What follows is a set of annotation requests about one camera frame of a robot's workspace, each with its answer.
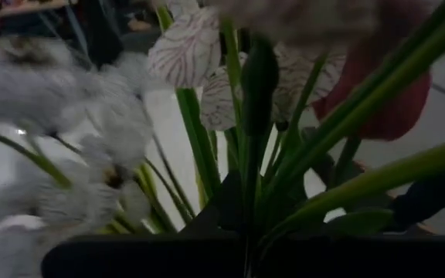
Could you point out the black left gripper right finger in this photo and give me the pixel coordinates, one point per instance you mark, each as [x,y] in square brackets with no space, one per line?
[361,258]

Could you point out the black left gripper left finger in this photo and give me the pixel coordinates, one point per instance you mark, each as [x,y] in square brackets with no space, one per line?
[149,256]

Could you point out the red artificial tulip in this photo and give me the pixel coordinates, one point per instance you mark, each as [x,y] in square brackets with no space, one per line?
[381,108]
[259,85]

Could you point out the white flower bunch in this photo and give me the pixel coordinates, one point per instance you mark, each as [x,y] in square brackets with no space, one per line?
[52,89]

